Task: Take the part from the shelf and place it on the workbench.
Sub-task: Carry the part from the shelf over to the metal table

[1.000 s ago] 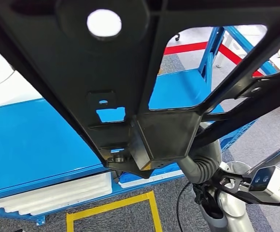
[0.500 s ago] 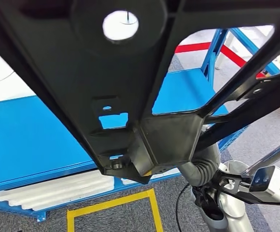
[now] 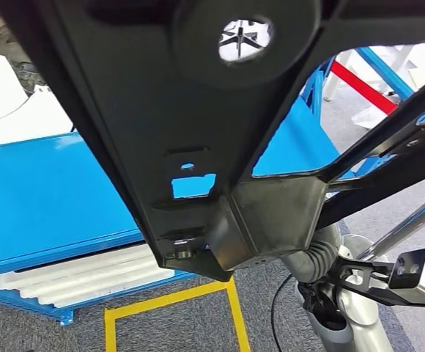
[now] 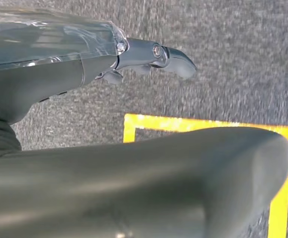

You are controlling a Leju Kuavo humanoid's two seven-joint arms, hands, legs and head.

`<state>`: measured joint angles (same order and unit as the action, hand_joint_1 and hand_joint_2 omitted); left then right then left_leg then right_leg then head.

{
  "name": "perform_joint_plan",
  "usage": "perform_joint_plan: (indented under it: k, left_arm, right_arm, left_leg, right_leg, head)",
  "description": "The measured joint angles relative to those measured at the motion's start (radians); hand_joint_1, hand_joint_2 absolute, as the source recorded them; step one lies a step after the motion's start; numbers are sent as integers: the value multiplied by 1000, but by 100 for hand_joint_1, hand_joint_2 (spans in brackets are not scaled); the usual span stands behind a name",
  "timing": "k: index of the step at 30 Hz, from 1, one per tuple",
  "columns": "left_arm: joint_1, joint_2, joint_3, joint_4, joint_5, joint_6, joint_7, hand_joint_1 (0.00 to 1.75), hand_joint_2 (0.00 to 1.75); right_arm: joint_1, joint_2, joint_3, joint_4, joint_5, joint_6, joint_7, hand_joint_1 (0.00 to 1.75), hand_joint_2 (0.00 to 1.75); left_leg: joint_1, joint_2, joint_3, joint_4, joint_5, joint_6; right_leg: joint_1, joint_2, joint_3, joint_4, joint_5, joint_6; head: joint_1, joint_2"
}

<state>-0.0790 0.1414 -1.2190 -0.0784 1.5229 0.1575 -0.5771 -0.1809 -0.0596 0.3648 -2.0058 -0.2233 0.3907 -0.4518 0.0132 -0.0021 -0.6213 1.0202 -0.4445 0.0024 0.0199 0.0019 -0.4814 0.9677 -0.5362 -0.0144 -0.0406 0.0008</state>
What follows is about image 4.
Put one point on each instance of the yellow floor tape square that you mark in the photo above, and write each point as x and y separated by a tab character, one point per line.
159	123

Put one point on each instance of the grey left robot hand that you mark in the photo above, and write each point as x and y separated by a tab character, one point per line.
134	197

